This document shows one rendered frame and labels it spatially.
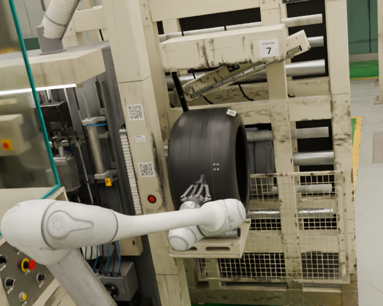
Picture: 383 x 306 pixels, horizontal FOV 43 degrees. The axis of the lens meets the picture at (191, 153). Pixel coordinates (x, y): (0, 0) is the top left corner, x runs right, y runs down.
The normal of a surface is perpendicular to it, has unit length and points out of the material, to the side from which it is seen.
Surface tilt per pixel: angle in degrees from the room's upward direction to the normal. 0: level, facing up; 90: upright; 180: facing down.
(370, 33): 90
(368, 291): 0
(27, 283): 90
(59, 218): 64
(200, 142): 45
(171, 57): 90
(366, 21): 90
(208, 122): 25
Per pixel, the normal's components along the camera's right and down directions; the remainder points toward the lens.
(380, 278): -0.15, -0.94
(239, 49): -0.24, 0.35
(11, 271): 0.96, -0.06
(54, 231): -0.29, -0.22
